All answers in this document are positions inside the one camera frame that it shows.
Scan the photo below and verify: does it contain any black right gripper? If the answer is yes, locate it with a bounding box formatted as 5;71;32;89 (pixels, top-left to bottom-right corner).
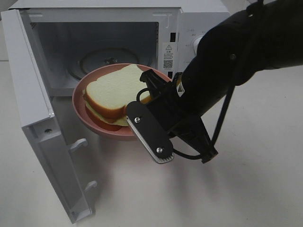
126;70;218;164

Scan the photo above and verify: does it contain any toast sandwich with lettuce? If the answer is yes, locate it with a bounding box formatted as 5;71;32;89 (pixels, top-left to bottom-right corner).
83;64;147;131

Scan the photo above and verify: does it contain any pink round plate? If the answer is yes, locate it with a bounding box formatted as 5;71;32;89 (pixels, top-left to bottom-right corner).
71;63;172;142

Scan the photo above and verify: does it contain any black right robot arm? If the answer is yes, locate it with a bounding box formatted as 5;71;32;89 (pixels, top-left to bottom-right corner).
126;0;303;164

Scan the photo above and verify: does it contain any white warning label sticker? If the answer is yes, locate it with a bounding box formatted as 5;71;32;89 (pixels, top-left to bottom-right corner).
162;42;176;70

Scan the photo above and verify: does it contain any upper white power knob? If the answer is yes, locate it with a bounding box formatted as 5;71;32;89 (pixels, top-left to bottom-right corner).
193;36;203;55

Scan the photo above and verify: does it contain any glass microwave turntable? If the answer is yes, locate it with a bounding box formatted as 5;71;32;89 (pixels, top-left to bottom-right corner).
67;47;151;80

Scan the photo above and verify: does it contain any white microwave oven body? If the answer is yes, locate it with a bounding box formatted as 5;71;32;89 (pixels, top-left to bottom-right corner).
8;0;229;96

